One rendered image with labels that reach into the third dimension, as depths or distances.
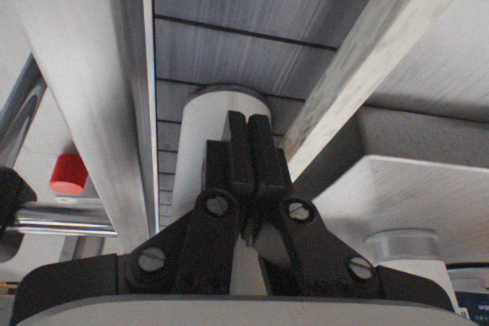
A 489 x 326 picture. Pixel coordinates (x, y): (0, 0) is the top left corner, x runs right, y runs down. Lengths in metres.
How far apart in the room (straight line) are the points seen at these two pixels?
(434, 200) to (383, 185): 0.07
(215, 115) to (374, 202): 0.23
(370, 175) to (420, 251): 0.19
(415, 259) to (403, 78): 0.25
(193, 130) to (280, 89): 0.05
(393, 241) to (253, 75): 0.34
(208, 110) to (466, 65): 0.19
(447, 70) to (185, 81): 0.19
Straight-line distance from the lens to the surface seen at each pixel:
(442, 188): 0.34
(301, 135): 0.16
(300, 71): 0.16
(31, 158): 0.41
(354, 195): 0.32
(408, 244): 0.46
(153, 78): 0.18
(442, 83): 0.29
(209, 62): 0.16
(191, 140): 0.16
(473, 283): 0.86
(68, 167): 0.38
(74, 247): 0.51
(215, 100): 0.16
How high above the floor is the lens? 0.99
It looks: 31 degrees down
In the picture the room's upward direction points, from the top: 180 degrees counter-clockwise
